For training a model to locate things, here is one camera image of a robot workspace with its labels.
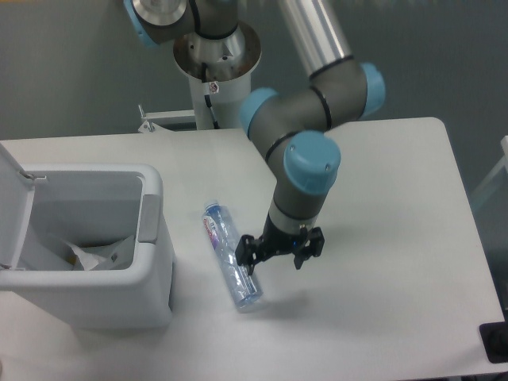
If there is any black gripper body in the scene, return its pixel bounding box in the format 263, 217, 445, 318
261, 215, 310, 256

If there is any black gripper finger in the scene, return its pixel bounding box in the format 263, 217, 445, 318
235, 234, 274, 276
292, 227, 325, 270

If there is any clear plastic water bottle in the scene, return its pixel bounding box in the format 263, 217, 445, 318
202, 199, 264, 312

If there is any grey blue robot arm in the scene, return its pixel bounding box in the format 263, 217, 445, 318
124, 1, 386, 271

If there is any white plastic trash can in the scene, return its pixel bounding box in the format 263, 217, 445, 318
1, 164, 174, 329

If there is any black table corner device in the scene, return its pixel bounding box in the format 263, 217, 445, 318
479, 321, 507, 364

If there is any white pedestal base frame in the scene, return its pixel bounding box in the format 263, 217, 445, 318
137, 103, 255, 133

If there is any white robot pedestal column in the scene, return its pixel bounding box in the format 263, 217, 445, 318
173, 21, 261, 129

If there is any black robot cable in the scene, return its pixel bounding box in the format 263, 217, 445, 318
200, 62, 221, 130

